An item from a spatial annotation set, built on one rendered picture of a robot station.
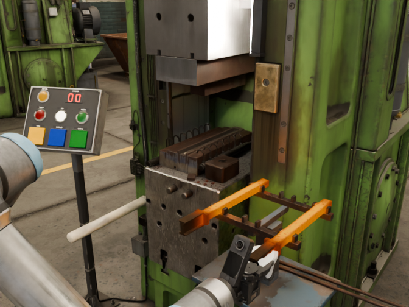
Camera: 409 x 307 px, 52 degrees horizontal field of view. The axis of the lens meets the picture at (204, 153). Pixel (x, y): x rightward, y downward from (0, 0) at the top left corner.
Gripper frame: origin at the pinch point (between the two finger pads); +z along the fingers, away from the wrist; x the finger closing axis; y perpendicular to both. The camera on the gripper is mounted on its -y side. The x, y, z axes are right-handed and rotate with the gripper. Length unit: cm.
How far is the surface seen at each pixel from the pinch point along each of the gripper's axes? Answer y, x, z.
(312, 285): 26.4, 1.5, 26.8
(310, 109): -25, -15, 49
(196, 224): 1.3, -23.9, -0.8
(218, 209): -0.3, -22.9, 7.9
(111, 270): 96, -136, 47
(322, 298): 26.5, 6.9, 23.0
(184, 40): -47, -57, 31
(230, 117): -6, -71, 78
